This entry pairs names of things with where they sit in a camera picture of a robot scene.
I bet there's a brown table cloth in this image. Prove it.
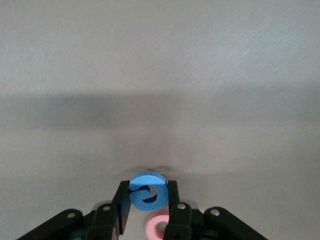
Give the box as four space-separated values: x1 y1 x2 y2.
0 0 320 240

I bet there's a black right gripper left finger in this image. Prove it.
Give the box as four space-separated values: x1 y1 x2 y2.
14 180 132 240

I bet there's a blue foam letter G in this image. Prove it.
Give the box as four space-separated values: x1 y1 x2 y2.
128 171 168 212

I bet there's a pink foam letter Q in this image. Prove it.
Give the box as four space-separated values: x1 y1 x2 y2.
145 209 172 240

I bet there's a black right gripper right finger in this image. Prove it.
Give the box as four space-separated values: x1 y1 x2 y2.
162 180 268 240

